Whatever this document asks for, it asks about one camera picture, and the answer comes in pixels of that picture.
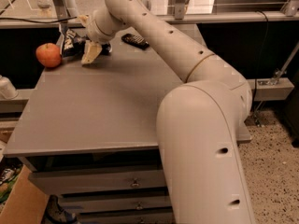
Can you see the colourful package on floor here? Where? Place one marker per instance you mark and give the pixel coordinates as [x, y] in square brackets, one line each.
[7, 180]

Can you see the red apple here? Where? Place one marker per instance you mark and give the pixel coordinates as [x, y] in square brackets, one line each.
[49, 55]

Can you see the black snack bar wrapper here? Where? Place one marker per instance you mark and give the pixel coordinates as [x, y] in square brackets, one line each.
[135, 40]

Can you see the middle grey drawer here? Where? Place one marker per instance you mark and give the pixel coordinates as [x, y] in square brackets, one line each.
[116, 202]

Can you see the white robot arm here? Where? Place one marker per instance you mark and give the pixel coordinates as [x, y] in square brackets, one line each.
[198, 123]

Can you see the grey drawer cabinet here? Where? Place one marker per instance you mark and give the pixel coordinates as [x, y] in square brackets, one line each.
[100, 115]

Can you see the grey metal rail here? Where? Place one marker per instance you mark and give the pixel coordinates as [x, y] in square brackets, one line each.
[253, 16]

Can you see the bottom grey drawer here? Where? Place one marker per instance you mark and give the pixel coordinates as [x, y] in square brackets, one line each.
[153, 216]

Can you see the grey drawer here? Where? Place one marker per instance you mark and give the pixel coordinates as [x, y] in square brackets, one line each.
[116, 202]
[99, 179]
[153, 216]

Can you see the white cylinder at left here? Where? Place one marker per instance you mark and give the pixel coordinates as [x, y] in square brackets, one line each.
[7, 90]

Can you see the top grey drawer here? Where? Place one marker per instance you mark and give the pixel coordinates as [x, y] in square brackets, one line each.
[99, 179]

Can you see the cardboard box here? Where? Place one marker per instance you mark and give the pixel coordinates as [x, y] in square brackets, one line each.
[26, 203]

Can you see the blue chip bag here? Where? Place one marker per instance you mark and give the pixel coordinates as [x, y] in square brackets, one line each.
[73, 44]

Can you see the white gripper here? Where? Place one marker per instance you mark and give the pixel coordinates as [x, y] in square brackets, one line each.
[92, 29]

